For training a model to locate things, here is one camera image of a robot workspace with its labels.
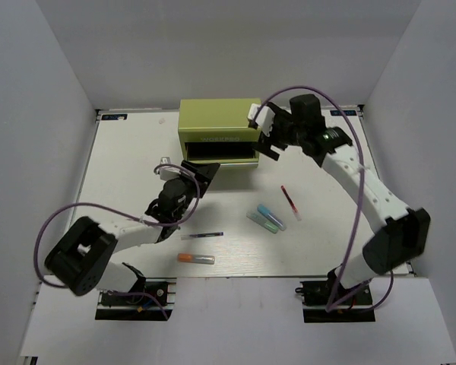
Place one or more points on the blue cap marker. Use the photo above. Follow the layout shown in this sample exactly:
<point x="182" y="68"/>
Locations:
<point x="272" y="217"/>

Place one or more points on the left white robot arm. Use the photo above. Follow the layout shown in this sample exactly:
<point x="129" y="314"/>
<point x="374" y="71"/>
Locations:
<point x="81" y="259"/>

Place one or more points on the left corner blue label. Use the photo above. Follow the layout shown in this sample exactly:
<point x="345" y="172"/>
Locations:
<point x="114" y="117"/>

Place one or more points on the orange cap marker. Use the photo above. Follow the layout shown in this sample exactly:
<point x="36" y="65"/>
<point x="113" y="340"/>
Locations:
<point x="196" y="259"/>

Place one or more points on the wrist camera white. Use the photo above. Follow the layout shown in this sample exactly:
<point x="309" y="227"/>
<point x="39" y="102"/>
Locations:
<point x="261" y="117"/>
<point x="165" y="170"/>

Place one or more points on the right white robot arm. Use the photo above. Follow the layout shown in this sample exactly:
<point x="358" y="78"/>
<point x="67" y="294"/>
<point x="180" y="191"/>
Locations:
<point x="399" y="232"/>

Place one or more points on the toolbox drawer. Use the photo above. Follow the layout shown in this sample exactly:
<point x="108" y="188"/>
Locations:
<point x="226" y="153"/>

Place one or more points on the green metal drawer toolbox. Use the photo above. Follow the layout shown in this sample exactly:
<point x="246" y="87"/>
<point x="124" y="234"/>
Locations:
<point x="216" y="120"/>

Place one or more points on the purple tip pen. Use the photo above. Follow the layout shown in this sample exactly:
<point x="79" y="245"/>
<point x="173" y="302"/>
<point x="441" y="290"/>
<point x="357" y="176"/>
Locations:
<point x="193" y="236"/>

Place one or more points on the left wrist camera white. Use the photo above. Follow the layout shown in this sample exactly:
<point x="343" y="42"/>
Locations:
<point x="165" y="170"/>

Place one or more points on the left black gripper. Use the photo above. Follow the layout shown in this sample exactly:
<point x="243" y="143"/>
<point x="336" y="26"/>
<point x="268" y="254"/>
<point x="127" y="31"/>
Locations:
<point x="204" y="172"/>

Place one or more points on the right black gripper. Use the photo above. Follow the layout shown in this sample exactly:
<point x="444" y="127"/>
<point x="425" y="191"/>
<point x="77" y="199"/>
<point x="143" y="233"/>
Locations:
<point x="281" y="115"/>

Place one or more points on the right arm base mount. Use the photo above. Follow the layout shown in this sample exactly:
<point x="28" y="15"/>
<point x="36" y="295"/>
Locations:
<point x="314" y="296"/>

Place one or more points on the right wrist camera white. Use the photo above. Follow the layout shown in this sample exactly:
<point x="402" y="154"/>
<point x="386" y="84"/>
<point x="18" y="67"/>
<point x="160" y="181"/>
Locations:
<point x="261" y="117"/>

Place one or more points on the green highlighter marker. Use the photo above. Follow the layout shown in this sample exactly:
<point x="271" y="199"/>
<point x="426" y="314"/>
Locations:
<point x="262" y="221"/>

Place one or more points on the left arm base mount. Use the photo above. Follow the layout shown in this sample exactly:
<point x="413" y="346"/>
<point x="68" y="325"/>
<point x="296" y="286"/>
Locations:
<point x="154" y="304"/>

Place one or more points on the red pen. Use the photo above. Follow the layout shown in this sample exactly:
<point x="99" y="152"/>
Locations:
<point x="291" y="203"/>

